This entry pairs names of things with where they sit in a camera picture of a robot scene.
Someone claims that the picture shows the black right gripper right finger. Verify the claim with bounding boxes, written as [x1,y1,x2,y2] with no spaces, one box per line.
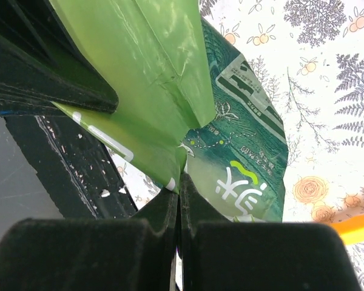
[179,173,360,291]

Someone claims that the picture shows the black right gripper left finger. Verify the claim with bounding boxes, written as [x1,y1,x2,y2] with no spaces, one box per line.
[0,189,178,290]

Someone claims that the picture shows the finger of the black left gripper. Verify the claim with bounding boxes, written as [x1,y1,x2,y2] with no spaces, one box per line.
[0,1,119,116]

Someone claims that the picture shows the yellow plastic litter scoop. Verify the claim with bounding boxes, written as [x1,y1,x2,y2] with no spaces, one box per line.
[330,214,364,245]

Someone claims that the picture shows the green cat litter bag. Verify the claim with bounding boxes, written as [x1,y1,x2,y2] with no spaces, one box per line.
[51,1,288,222]

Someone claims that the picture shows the floral patterned table mat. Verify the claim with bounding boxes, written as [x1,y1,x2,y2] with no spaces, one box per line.
[109,0,364,291]

